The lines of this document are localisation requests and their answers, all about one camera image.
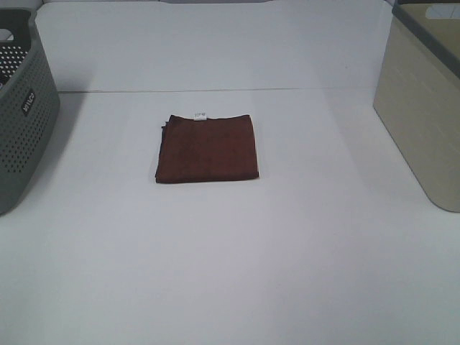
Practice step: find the beige plastic basket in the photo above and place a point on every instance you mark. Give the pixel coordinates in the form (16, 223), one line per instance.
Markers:
(417, 95)

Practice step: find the brown towel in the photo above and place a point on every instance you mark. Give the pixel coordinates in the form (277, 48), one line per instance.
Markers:
(212, 150)

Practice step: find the grey perforated plastic basket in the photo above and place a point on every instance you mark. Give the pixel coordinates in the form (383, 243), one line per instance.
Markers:
(30, 103)

